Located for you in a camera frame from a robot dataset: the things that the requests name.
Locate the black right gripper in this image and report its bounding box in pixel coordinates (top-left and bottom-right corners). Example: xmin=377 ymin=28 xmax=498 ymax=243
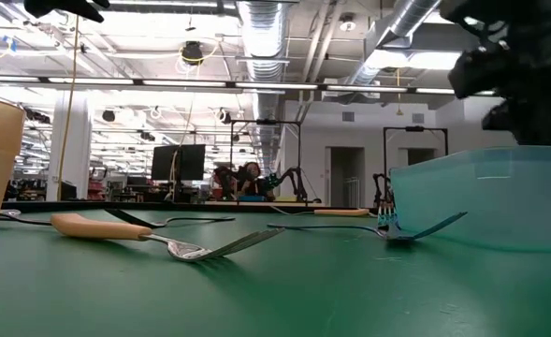
xmin=481 ymin=44 xmax=551 ymax=147

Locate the wooden handle fork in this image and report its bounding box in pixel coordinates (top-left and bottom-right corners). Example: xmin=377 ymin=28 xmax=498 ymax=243
xmin=269 ymin=205 xmax=371 ymax=218
xmin=50 ymin=212 xmax=286 ymax=263

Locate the teal plastic bin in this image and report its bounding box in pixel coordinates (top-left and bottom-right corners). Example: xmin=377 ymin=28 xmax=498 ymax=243
xmin=389 ymin=145 xmax=551 ymax=255

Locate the ceiling light strip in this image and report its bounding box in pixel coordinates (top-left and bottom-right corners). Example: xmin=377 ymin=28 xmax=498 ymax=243
xmin=0 ymin=73 xmax=499 ymax=95

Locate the white column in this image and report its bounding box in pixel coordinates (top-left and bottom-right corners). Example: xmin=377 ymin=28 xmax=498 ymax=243
xmin=45 ymin=91 xmax=94 ymax=203

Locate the iridescent blue fork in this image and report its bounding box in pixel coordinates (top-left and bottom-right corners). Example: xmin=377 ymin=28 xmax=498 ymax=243
xmin=376 ymin=199 xmax=415 ymax=243
xmin=267 ymin=210 xmax=469 ymax=243

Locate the black background monitor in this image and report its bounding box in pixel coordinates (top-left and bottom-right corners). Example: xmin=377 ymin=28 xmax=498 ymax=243
xmin=151 ymin=143 xmax=208 ymax=183

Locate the person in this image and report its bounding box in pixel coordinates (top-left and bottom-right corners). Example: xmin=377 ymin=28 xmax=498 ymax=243
xmin=236 ymin=161 xmax=277 ymax=203

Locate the green table mat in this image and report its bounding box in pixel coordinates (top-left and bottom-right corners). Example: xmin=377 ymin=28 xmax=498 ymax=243
xmin=0 ymin=205 xmax=551 ymax=337

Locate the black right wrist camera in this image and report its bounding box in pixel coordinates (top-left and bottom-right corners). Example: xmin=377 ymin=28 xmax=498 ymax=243
xmin=447 ymin=44 xmax=508 ymax=100

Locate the yellow cable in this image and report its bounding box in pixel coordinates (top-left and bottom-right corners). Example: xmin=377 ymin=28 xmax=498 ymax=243
xmin=56 ymin=13 xmax=81 ymax=202

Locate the black hanging cable reel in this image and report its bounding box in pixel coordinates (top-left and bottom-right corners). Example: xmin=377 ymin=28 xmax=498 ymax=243
xmin=180 ymin=40 xmax=206 ymax=67

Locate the black stand frame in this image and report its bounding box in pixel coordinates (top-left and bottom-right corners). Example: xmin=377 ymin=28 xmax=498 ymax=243
xmin=229 ymin=119 xmax=303 ymax=203
xmin=382 ymin=125 xmax=450 ymax=207

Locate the silver ventilation duct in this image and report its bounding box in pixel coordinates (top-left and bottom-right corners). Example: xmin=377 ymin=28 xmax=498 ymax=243
xmin=347 ymin=0 xmax=444 ymax=86
xmin=235 ymin=0 xmax=302 ymax=160

